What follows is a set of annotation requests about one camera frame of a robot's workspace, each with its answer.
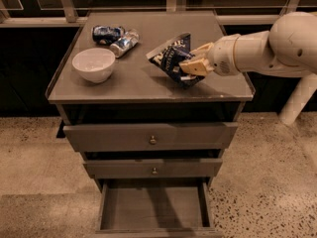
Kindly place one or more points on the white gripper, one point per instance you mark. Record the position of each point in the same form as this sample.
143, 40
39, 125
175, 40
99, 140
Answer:
223, 56

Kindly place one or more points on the blue chip bag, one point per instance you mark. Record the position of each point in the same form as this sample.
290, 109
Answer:
169, 55

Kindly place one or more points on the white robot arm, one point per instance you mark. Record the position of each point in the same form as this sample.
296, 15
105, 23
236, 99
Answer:
288, 49

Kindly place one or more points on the brass top drawer knob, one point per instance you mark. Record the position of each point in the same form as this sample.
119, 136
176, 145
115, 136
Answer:
153, 140

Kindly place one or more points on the grey drawer cabinet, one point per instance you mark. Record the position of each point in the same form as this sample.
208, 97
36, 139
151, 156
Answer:
138, 92

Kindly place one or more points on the grey middle drawer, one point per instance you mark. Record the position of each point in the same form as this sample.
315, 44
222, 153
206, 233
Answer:
142, 169

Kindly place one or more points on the grey top drawer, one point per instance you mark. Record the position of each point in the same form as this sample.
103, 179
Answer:
135, 137

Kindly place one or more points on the grey open bottom drawer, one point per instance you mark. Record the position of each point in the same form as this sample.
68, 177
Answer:
155, 208

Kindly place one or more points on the white ceramic bowl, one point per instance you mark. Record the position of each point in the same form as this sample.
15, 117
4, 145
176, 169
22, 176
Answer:
94, 65

